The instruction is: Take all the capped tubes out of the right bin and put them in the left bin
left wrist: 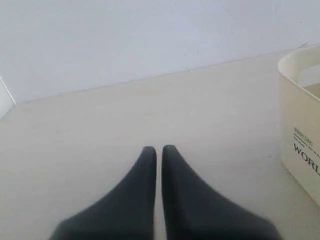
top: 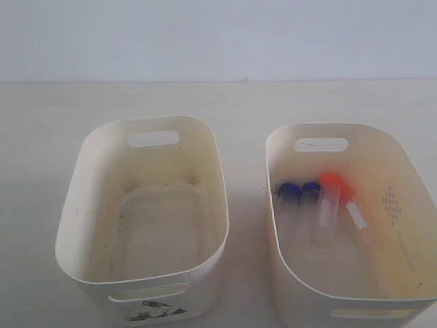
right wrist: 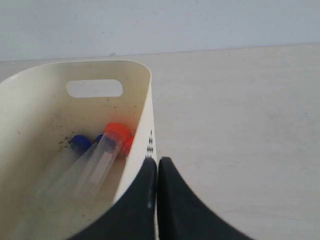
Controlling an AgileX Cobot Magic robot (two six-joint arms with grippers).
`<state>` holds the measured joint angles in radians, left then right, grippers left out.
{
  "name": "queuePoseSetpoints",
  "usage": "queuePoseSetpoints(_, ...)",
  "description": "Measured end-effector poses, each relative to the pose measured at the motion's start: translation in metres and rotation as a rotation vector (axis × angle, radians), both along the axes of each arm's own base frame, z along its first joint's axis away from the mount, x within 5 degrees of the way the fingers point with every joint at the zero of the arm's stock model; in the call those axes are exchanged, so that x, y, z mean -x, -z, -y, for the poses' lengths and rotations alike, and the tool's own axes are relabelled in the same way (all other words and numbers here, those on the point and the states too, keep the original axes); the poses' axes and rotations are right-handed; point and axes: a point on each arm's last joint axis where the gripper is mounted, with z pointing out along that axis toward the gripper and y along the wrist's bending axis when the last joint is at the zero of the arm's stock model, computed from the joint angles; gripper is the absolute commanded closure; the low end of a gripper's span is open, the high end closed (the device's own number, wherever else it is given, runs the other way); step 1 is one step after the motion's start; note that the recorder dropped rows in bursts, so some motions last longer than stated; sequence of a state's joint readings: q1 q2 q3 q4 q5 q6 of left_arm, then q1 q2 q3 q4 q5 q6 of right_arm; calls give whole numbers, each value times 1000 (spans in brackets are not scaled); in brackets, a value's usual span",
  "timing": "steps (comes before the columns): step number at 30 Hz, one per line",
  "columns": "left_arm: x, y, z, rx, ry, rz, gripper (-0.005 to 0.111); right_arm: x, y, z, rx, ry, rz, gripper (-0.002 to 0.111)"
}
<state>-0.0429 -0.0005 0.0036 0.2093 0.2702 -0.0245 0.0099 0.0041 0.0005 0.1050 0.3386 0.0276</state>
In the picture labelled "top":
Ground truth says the orange cap tube labelled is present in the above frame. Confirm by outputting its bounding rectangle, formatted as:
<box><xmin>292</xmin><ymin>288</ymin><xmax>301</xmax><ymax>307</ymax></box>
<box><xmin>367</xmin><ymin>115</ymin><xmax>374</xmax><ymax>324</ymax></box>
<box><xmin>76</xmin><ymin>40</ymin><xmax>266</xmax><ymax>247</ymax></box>
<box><xmin>340</xmin><ymin>183</ymin><xmax>378</xmax><ymax>255</ymax></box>

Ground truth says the blue cap tube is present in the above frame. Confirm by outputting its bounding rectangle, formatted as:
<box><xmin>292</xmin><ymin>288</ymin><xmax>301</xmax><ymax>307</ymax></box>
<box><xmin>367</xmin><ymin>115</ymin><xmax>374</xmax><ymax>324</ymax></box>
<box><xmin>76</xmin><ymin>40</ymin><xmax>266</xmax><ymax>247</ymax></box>
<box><xmin>298</xmin><ymin>182</ymin><xmax>321</xmax><ymax>219</ymax></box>
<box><xmin>279</xmin><ymin>182</ymin><xmax>301</xmax><ymax>221</ymax></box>

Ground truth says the cream plastic bin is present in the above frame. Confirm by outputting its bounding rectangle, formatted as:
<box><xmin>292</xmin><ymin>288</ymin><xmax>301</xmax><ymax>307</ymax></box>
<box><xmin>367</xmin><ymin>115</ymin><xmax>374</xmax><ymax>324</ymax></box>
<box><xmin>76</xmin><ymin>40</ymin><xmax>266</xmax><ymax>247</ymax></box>
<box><xmin>266</xmin><ymin>123</ymin><xmax>436</xmax><ymax>327</ymax></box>
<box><xmin>55</xmin><ymin>116</ymin><xmax>229</xmax><ymax>327</ymax></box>

